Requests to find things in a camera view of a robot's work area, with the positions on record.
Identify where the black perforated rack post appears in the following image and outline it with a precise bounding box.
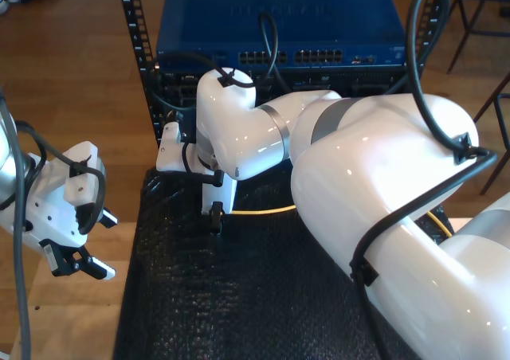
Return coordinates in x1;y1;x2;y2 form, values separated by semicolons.
402;0;453;94
116;0;165;154

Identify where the black rack server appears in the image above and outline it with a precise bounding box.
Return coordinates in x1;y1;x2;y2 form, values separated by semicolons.
153;63;407;114

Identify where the yellow network cable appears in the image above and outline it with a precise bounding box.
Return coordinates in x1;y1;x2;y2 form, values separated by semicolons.
230;205;455;240

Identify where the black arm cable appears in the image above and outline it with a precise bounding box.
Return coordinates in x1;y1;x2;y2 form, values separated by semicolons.
14;120;108;236
147;0;499;288

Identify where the blue network switch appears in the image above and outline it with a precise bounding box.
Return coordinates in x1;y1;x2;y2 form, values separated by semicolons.
155;0;407;70

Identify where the black bubble wrap mat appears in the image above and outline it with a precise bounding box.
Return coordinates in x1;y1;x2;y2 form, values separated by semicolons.
112;164;457;360

